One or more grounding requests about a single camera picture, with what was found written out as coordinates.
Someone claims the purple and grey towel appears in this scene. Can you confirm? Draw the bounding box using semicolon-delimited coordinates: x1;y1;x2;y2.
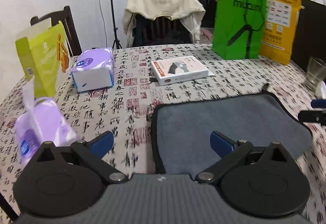
151;91;313;178

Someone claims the clear drinking glass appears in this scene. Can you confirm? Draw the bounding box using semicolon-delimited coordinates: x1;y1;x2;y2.
304;57;325;91

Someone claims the near purple tissue pack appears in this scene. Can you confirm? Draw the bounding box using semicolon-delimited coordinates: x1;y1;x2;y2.
15;78;80;166

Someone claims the purple tissue pack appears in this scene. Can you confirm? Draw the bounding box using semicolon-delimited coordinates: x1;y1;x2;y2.
71;48;114;93
15;78;80;166

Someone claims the black paper bag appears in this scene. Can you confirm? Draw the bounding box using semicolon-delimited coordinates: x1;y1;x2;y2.
291;0;326;71

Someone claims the far purple tissue pack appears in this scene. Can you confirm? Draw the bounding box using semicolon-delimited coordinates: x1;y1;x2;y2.
71;48;114;93

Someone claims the yellow printed paper bag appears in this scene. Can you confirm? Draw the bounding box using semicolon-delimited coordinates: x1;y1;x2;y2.
259;0;302;65

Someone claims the white flat product box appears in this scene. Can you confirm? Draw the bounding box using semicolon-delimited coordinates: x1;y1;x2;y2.
151;56;214;86

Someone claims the studio light on stand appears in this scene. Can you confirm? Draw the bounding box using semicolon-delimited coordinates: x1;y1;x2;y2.
98;0;122;50

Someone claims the lime green carton box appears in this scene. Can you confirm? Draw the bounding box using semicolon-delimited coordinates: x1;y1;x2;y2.
15;18;71;99

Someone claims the green mucun paper bag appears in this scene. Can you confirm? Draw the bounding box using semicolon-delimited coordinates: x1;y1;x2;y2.
212;0;267;60

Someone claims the chair with cream cloth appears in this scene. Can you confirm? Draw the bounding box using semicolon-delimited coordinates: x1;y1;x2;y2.
132;14;193;47

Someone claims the dark wooden chair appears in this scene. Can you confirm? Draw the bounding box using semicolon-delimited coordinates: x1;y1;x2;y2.
30;5;83;57

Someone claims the cream cloth on chair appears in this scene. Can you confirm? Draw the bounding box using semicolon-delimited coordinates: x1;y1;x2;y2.
123;0;206;47

